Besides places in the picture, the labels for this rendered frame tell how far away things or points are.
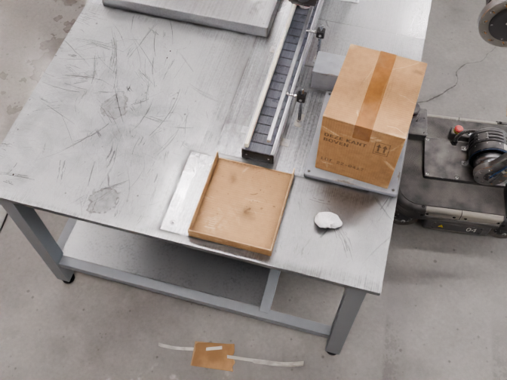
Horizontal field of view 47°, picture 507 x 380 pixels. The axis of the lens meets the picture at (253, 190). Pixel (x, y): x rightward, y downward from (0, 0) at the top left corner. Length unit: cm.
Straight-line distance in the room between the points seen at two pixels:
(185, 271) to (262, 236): 70
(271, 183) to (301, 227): 18
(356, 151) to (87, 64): 106
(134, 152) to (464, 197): 144
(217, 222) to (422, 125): 130
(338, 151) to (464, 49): 192
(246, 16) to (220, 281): 104
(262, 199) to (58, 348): 121
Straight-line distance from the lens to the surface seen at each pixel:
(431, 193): 267
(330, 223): 180
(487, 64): 357
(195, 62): 222
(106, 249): 253
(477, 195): 272
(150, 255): 248
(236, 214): 183
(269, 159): 191
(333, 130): 172
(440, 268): 278
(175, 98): 211
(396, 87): 179
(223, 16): 230
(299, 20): 229
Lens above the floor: 244
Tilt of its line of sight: 59 degrees down
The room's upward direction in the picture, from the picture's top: straight up
